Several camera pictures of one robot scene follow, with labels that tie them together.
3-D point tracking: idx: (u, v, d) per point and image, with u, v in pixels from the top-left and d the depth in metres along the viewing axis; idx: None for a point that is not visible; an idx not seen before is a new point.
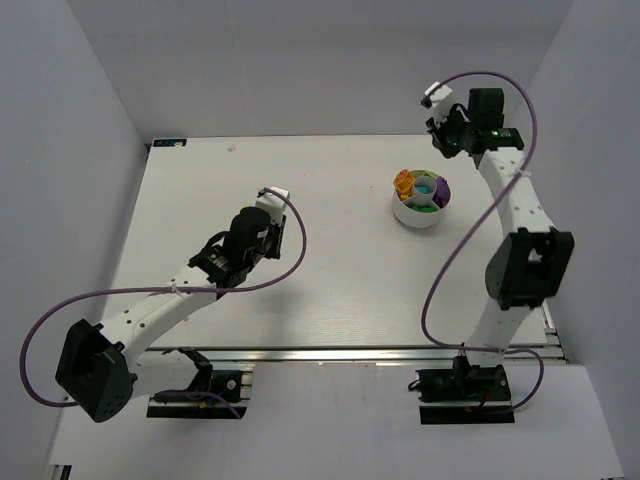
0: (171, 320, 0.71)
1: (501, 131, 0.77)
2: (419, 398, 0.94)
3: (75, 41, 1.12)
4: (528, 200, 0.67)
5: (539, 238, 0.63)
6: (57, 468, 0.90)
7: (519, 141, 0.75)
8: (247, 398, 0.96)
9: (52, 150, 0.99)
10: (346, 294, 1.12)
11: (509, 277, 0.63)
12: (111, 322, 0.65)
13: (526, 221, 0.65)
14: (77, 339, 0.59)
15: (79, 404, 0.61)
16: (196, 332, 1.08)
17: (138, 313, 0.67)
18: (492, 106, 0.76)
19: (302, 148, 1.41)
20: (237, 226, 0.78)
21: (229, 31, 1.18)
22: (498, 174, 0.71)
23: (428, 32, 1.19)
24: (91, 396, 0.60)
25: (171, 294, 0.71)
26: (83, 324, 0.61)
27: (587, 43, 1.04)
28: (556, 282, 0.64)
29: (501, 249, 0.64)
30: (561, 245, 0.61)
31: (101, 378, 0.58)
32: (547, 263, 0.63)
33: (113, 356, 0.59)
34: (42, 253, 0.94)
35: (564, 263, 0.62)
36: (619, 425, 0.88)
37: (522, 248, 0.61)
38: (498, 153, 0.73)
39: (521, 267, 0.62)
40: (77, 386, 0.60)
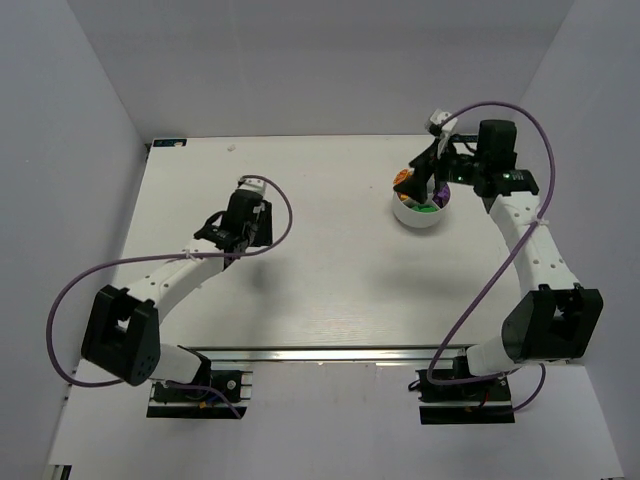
0: (188, 284, 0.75)
1: (513, 173, 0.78)
2: (419, 398, 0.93)
3: (75, 39, 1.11)
4: (549, 252, 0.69)
5: (562, 295, 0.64)
6: (57, 468, 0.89)
7: (532, 186, 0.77)
8: (247, 398, 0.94)
9: (52, 147, 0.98)
10: (347, 293, 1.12)
11: (534, 337, 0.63)
12: (137, 285, 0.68)
13: (549, 277, 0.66)
14: (108, 300, 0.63)
15: (112, 369, 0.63)
16: (198, 331, 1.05)
17: (160, 274, 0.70)
18: (506, 146, 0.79)
19: (302, 148, 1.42)
20: (234, 202, 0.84)
21: (230, 32, 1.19)
22: (514, 222, 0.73)
23: (428, 34, 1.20)
24: (124, 356, 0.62)
25: (188, 259, 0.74)
26: (113, 288, 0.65)
27: (586, 45, 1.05)
28: (582, 344, 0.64)
29: (521, 306, 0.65)
30: (587, 304, 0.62)
31: (134, 332, 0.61)
32: (571, 323, 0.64)
33: (146, 309, 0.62)
34: (42, 252, 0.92)
35: (590, 324, 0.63)
36: (620, 424, 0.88)
37: (546, 305, 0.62)
38: (511, 199, 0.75)
39: (545, 327, 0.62)
40: (110, 348, 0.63)
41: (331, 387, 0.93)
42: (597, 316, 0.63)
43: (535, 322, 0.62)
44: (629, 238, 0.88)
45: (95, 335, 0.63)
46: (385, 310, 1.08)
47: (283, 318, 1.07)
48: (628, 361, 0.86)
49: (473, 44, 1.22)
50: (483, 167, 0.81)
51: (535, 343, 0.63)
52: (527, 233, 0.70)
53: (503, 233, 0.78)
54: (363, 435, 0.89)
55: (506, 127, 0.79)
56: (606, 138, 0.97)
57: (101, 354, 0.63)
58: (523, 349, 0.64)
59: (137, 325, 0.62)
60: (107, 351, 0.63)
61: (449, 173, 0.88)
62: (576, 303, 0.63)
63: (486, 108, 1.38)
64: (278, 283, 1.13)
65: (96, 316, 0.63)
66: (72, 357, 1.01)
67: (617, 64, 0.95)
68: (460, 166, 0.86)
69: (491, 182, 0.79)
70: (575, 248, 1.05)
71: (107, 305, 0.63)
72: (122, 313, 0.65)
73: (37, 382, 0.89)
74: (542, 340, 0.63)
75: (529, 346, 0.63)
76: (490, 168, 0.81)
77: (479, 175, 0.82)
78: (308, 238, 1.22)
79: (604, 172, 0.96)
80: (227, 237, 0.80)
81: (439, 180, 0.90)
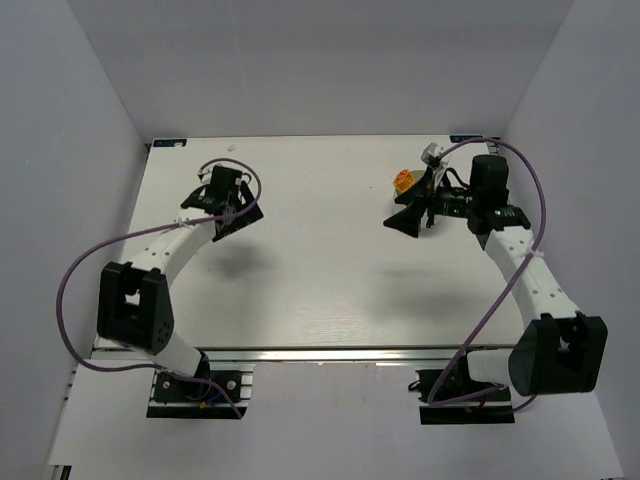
0: (185, 252, 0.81)
1: (505, 210, 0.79)
2: (419, 398, 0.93)
3: (75, 39, 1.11)
4: (546, 283, 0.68)
5: (565, 325, 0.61)
6: (57, 468, 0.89)
7: (524, 220, 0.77)
8: (247, 398, 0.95)
9: (52, 147, 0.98)
10: (347, 293, 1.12)
11: (541, 370, 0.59)
12: (139, 258, 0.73)
13: (550, 308, 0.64)
14: (116, 275, 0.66)
15: (131, 338, 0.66)
16: (202, 331, 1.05)
17: (159, 245, 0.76)
18: (497, 183, 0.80)
19: (302, 148, 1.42)
20: (217, 174, 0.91)
21: (230, 31, 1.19)
22: (509, 255, 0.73)
23: (428, 34, 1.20)
24: (142, 325, 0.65)
25: (182, 228, 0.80)
26: (118, 264, 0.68)
27: (586, 44, 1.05)
28: (592, 376, 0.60)
29: (525, 338, 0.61)
30: (592, 333, 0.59)
31: (148, 298, 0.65)
32: (579, 353, 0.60)
33: (155, 276, 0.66)
34: (41, 251, 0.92)
35: (598, 354, 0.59)
36: (620, 424, 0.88)
37: (551, 336, 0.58)
38: (504, 233, 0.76)
39: (553, 360, 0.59)
40: (126, 320, 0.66)
41: (331, 387, 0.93)
42: (604, 346, 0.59)
43: (541, 354, 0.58)
44: (629, 238, 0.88)
45: (109, 309, 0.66)
46: (385, 310, 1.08)
47: (283, 318, 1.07)
48: (627, 362, 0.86)
49: (472, 45, 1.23)
50: (476, 202, 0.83)
51: (544, 376, 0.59)
52: (521, 265, 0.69)
53: (500, 267, 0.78)
54: (363, 434, 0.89)
55: (497, 165, 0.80)
56: (605, 138, 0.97)
57: (118, 328, 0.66)
58: (531, 383, 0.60)
59: (150, 291, 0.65)
60: (124, 324, 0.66)
61: (445, 206, 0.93)
62: (581, 332, 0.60)
63: (486, 108, 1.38)
64: (278, 283, 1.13)
65: (107, 291, 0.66)
66: (72, 357, 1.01)
67: (617, 64, 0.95)
68: (454, 201, 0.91)
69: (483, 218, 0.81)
70: (575, 249, 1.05)
71: (116, 279, 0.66)
72: (129, 287, 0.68)
73: (37, 381, 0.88)
74: (550, 373, 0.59)
75: (538, 380, 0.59)
76: (483, 203, 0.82)
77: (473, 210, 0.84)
78: (308, 238, 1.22)
79: (604, 173, 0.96)
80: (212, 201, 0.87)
81: (435, 212, 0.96)
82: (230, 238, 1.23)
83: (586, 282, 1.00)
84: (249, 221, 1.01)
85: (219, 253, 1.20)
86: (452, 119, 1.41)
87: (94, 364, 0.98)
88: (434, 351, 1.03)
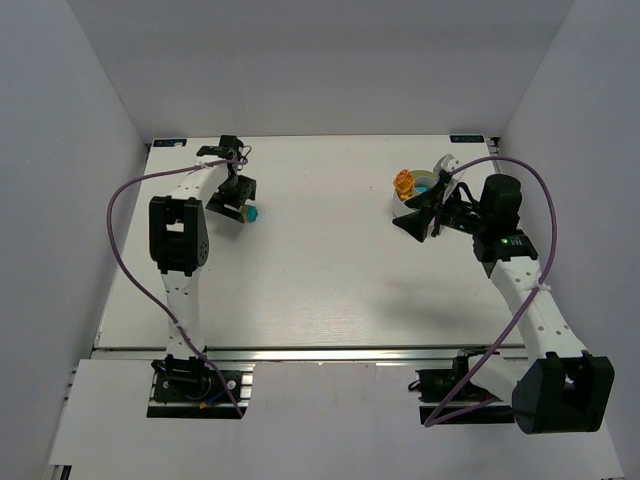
0: (209, 188, 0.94)
1: (512, 239, 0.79)
2: (419, 398, 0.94)
3: (75, 38, 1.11)
4: (553, 319, 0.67)
5: (571, 364, 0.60)
6: (57, 469, 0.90)
7: (531, 250, 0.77)
8: (247, 397, 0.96)
9: (52, 147, 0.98)
10: (346, 293, 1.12)
11: (545, 410, 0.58)
12: (175, 193, 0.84)
13: (555, 344, 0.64)
14: (162, 206, 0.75)
15: (179, 259, 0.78)
16: (209, 329, 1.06)
17: (189, 182, 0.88)
18: (509, 210, 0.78)
19: (301, 149, 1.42)
20: (226, 139, 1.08)
21: (231, 30, 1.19)
22: (514, 286, 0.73)
23: (429, 34, 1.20)
24: (188, 245, 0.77)
25: (204, 169, 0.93)
26: (161, 197, 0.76)
27: (587, 44, 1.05)
28: (596, 416, 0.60)
29: (529, 374, 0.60)
30: (598, 375, 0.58)
31: (192, 224, 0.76)
32: (586, 394, 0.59)
33: (194, 203, 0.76)
34: (42, 250, 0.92)
35: (603, 395, 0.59)
36: (620, 424, 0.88)
37: (557, 377, 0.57)
38: (511, 264, 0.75)
39: (557, 399, 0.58)
40: (174, 242, 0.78)
41: (331, 387, 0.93)
42: (610, 388, 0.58)
43: (545, 394, 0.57)
44: (629, 238, 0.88)
45: (156, 234, 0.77)
46: (385, 310, 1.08)
47: (283, 318, 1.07)
48: (626, 362, 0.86)
49: (472, 45, 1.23)
50: (485, 226, 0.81)
51: (548, 416, 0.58)
52: (528, 299, 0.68)
53: (505, 298, 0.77)
54: (363, 435, 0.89)
55: (511, 193, 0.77)
56: (606, 138, 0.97)
57: (166, 250, 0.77)
58: (534, 422, 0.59)
59: (193, 217, 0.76)
60: (173, 247, 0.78)
61: (451, 220, 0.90)
62: (587, 372, 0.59)
63: (487, 108, 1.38)
64: (278, 283, 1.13)
65: (154, 220, 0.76)
66: (73, 357, 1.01)
67: (618, 63, 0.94)
68: (462, 217, 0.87)
69: (491, 245, 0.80)
70: (575, 248, 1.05)
71: (161, 209, 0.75)
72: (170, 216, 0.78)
73: (37, 382, 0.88)
74: (553, 411, 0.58)
75: (541, 420, 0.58)
76: (492, 228, 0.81)
77: (481, 233, 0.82)
78: (308, 239, 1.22)
79: (604, 172, 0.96)
80: (223, 153, 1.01)
81: (441, 223, 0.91)
82: (230, 237, 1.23)
83: (586, 282, 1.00)
84: (243, 193, 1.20)
85: (219, 252, 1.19)
86: (451, 119, 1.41)
87: (94, 364, 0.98)
88: (435, 351, 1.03)
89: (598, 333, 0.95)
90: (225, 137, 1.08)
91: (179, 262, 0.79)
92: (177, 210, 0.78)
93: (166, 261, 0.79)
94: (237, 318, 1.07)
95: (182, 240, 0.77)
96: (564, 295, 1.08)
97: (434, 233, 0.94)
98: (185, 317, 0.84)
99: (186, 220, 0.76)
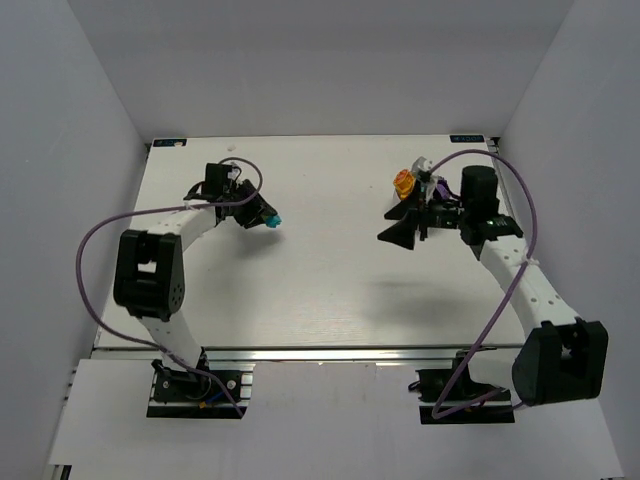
0: (192, 230, 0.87)
1: (497, 220, 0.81)
2: (419, 398, 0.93)
3: (75, 38, 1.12)
4: (545, 290, 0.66)
5: (566, 332, 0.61)
6: (57, 468, 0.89)
7: (516, 229, 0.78)
8: (247, 397, 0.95)
9: (51, 149, 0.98)
10: (346, 293, 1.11)
11: (547, 381, 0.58)
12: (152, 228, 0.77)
13: (549, 314, 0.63)
14: (133, 239, 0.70)
15: (146, 302, 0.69)
16: (212, 331, 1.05)
17: (171, 220, 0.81)
18: (488, 193, 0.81)
19: (302, 148, 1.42)
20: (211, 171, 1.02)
21: (230, 30, 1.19)
22: (503, 264, 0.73)
23: (428, 34, 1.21)
24: (158, 284, 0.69)
25: (189, 210, 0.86)
26: (135, 231, 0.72)
27: (587, 43, 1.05)
28: (596, 381, 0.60)
29: (527, 349, 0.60)
30: (594, 338, 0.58)
31: (166, 260, 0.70)
32: (582, 359, 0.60)
33: (171, 238, 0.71)
34: (43, 249, 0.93)
35: (601, 357, 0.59)
36: (619, 422, 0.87)
37: (553, 344, 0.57)
38: (498, 243, 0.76)
39: (557, 369, 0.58)
40: (141, 281, 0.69)
41: (331, 387, 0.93)
42: (607, 350, 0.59)
43: (545, 364, 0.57)
44: (629, 237, 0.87)
45: (124, 272, 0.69)
46: (384, 310, 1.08)
47: (283, 318, 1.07)
48: (627, 361, 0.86)
49: (471, 45, 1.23)
50: (468, 212, 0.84)
51: (550, 386, 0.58)
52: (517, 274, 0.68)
53: (496, 278, 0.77)
54: (363, 434, 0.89)
55: (486, 176, 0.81)
56: (605, 137, 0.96)
57: (132, 290, 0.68)
58: (537, 395, 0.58)
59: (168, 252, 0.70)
60: (136, 291, 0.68)
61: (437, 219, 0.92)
62: (582, 338, 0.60)
63: (486, 108, 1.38)
64: (279, 282, 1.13)
65: (124, 256, 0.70)
66: (73, 358, 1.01)
67: (618, 61, 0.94)
68: (447, 210, 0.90)
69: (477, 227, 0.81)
70: (575, 248, 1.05)
71: (133, 242, 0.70)
72: (143, 253, 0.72)
73: (36, 383, 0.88)
74: (556, 382, 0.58)
75: (543, 391, 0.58)
76: (475, 213, 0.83)
77: (466, 220, 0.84)
78: (307, 239, 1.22)
79: (604, 171, 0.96)
80: (211, 198, 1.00)
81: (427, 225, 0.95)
82: (230, 237, 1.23)
83: (585, 281, 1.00)
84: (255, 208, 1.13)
85: (218, 252, 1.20)
86: (451, 119, 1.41)
87: (93, 364, 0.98)
88: (435, 351, 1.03)
89: None
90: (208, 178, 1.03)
91: (145, 305, 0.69)
92: (152, 246, 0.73)
93: (132, 305, 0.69)
94: (231, 322, 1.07)
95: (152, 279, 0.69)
96: (564, 295, 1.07)
97: (423, 238, 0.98)
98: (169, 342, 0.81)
99: (159, 254, 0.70)
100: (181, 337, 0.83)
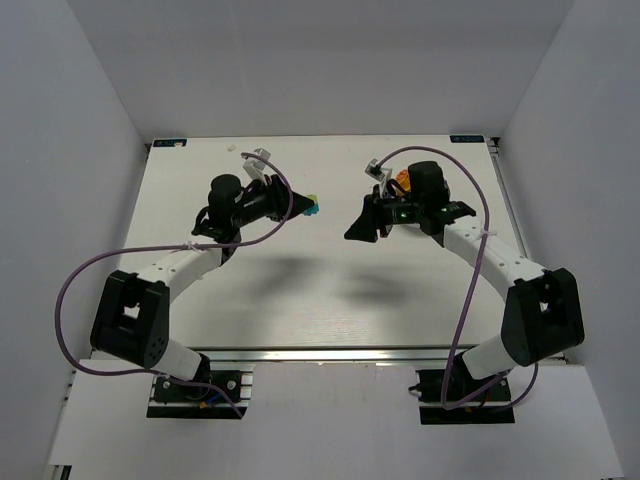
0: (191, 273, 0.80)
1: (450, 206, 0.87)
2: (419, 399, 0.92)
3: (74, 39, 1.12)
4: (509, 254, 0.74)
5: (539, 285, 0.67)
6: (57, 468, 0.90)
7: (469, 210, 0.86)
8: (247, 398, 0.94)
9: (52, 149, 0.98)
10: (346, 293, 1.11)
11: (534, 335, 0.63)
12: (145, 270, 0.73)
13: (519, 271, 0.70)
14: (119, 283, 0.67)
15: (124, 353, 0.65)
16: (215, 331, 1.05)
17: (166, 262, 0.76)
18: (437, 183, 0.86)
19: (302, 148, 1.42)
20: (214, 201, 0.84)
21: (230, 30, 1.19)
22: (466, 241, 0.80)
23: (428, 35, 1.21)
24: (135, 336, 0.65)
25: (189, 251, 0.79)
26: (123, 274, 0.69)
27: (587, 44, 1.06)
28: (577, 325, 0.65)
29: (508, 309, 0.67)
30: (563, 284, 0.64)
31: (148, 312, 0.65)
32: (560, 307, 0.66)
33: (158, 289, 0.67)
34: (44, 249, 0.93)
35: (575, 301, 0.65)
36: (618, 423, 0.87)
37: (528, 295, 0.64)
38: (456, 226, 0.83)
39: (538, 321, 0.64)
40: (121, 331, 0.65)
41: (331, 387, 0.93)
42: (577, 293, 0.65)
43: (527, 319, 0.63)
44: (629, 238, 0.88)
45: (105, 318, 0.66)
46: (384, 311, 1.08)
47: (283, 318, 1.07)
48: (628, 361, 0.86)
49: (471, 46, 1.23)
50: (424, 205, 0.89)
51: (537, 337, 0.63)
52: (481, 246, 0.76)
53: (463, 257, 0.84)
54: (363, 435, 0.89)
55: (432, 168, 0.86)
56: (605, 138, 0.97)
57: (111, 338, 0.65)
58: (528, 348, 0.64)
59: (151, 304, 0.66)
60: (113, 336, 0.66)
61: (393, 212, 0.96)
62: (554, 287, 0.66)
63: (486, 108, 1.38)
64: (278, 283, 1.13)
65: (107, 299, 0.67)
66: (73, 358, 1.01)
67: (618, 62, 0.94)
68: (401, 205, 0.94)
69: (434, 217, 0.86)
70: (575, 248, 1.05)
71: (118, 287, 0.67)
72: (130, 295, 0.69)
73: (36, 382, 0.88)
74: (541, 335, 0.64)
75: (532, 341, 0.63)
76: (429, 204, 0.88)
77: (422, 212, 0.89)
78: (307, 239, 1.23)
79: (603, 171, 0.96)
80: (221, 234, 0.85)
81: (386, 219, 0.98)
82: None
83: (585, 281, 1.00)
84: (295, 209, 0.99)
85: None
86: (451, 119, 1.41)
87: (93, 364, 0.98)
88: (435, 351, 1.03)
89: (598, 333, 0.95)
90: (211, 204, 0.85)
91: (123, 355, 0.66)
92: (139, 290, 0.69)
93: (112, 352, 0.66)
94: (215, 323, 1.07)
95: (130, 330, 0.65)
96: None
97: (383, 231, 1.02)
98: (165, 368, 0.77)
99: (142, 304, 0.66)
100: (174, 365, 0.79)
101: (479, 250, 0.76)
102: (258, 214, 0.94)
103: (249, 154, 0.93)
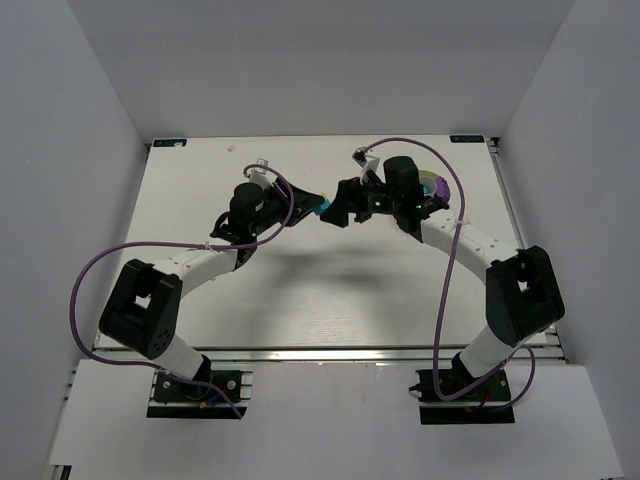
0: (204, 274, 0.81)
1: (425, 202, 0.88)
2: (419, 399, 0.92)
3: (74, 39, 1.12)
4: (484, 238, 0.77)
5: (515, 264, 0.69)
6: (57, 468, 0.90)
7: (443, 203, 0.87)
8: (247, 398, 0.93)
9: (51, 149, 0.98)
10: (346, 293, 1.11)
11: (519, 314, 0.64)
12: (161, 263, 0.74)
13: (496, 254, 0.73)
14: (135, 273, 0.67)
15: (129, 340, 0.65)
16: (217, 332, 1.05)
17: (182, 257, 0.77)
18: (413, 181, 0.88)
19: (303, 148, 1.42)
20: (236, 207, 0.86)
21: (230, 30, 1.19)
22: (443, 233, 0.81)
23: (428, 34, 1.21)
24: (145, 327, 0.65)
25: (207, 251, 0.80)
26: (138, 263, 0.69)
27: (587, 44, 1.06)
28: (556, 299, 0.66)
29: (490, 293, 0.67)
30: (536, 258, 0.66)
31: (159, 303, 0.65)
32: (537, 285, 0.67)
33: (171, 281, 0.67)
34: (44, 249, 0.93)
35: (549, 274, 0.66)
36: (617, 423, 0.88)
37: (506, 274, 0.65)
38: (432, 219, 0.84)
39: (520, 299, 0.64)
40: (129, 317, 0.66)
41: (331, 386, 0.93)
42: (549, 265, 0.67)
43: (509, 299, 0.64)
44: (628, 238, 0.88)
45: (115, 305, 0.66)
46: (383, 310, 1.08)
47: (284, 318, 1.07)
48: (628, 362, 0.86)
49: (471, 46, 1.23)
50: (400, 203, 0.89)
51: (525, 317, 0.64)
52: (456, 235, 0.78)
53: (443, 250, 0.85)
54: (363, 434, 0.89)
55: (408, 167, 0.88)
56: (605, 138, 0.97)
57: (117, 326, 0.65)
58: (515, 329, 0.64)
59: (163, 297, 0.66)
60: (118, 324, 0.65)
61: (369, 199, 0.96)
62: (529, 264, 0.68)
63: (486, 108, 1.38)
64: (279, 283, 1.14)
65: (122, 286, 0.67)
66: (72, 358, 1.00)
67: (618, 62, 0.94)
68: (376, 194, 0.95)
69: (411, 216, 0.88)
70: (574, 249, 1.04)
71: (135, 277, 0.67)
72: (141, 286, 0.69)
73: (36, 382, 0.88)
74: (526, 313, 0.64)
75: (517, 321, 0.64)
76: (405, 202, 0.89)
77: (399, 210, 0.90)
78: (307, 239, 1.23)
79: (603, 172, 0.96)
80: (240, 239, 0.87)
81: (363, 209, 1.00)
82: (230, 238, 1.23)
83: (585, 281, 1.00)
84: (309, 208, 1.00)
85: None
86: (452, 119, 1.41)
87: (93, 364, 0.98)
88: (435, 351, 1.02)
89: (598, 333, 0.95)
90: (234, 211, 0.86)
91: (131, 344, 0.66)
92: (152, 280, 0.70)
93: (118, 340, 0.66)
94: (220, 322, 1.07)
95: (137, 317, 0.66)
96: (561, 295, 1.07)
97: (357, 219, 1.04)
98: (165, 365, 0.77)
99: (153, 295, 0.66)
100: (174, 364, 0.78)
101: (454, 238, 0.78)
102: (274, 218, 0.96)
103: (252, 166, 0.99)
